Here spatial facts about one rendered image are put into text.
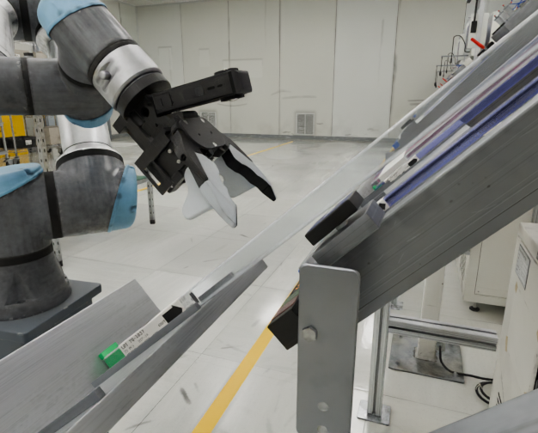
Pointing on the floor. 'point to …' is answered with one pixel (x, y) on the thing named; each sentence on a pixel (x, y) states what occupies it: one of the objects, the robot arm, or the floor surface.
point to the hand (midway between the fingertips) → (259, 205)
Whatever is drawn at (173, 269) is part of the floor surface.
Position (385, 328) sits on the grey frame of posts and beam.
